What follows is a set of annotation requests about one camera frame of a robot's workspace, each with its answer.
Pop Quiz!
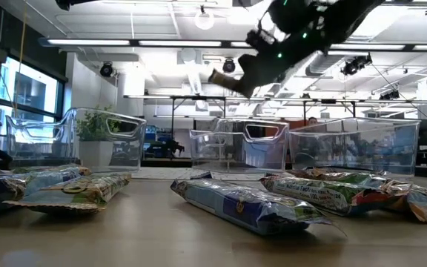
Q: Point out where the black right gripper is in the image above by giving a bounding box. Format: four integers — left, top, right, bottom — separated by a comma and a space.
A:
208, 29, 326, 99

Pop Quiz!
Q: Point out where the beige green granola bar pack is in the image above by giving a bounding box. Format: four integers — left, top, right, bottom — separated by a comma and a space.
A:
0, 164, 93, 177
4, 172, 132, 215

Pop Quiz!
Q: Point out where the blue silver granola bar pack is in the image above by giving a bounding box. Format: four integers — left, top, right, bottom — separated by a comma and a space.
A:
0, 167, 85, 197

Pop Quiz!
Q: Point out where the orange green granola bar pack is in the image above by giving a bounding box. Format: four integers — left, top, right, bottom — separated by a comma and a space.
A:
380, 179, 427, 225

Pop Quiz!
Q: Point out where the long ceiling light strip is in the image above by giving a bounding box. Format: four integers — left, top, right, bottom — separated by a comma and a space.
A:
38, 36, 427, 53

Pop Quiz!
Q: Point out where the white patterned table mat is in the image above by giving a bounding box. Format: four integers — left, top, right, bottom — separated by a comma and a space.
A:
130, 166, 266, 182

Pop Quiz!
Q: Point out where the green plant in white pot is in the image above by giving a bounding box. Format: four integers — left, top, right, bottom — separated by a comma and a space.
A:
75, 105, 121, 168

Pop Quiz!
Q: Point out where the clear plastic bin straight rim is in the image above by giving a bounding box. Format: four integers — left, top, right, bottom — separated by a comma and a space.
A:
288, 116, 421, 177

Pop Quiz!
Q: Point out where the dark computer monitor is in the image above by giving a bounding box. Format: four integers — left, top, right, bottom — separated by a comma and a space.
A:
418, 118, 427, 146

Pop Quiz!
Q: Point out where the black metal frame rig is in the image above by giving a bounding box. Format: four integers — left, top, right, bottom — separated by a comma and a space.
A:
123, 94, 414, 140

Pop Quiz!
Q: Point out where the white ring ceiling lamp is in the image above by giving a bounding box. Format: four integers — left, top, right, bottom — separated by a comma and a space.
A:
193, 7, 216, 31

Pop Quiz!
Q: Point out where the clear plastic bin cutout handle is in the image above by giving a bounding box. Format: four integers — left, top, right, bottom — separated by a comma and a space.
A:
189, 117, 291, 174

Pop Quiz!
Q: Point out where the silver ceiling air duct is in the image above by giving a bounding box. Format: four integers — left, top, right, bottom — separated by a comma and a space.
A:
305, 51, 348, 77

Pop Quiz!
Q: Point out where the black ceiling camera cluster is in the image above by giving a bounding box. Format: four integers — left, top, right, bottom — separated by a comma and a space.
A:
340, 53, 374, 77

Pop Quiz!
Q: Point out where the black ceiling camera pair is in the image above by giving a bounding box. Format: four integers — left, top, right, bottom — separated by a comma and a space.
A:
379, 89, 401, 102

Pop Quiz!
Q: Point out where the clear plastic bin curved handle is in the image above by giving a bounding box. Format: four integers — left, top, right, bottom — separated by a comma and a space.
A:
5, 106, 148, 174

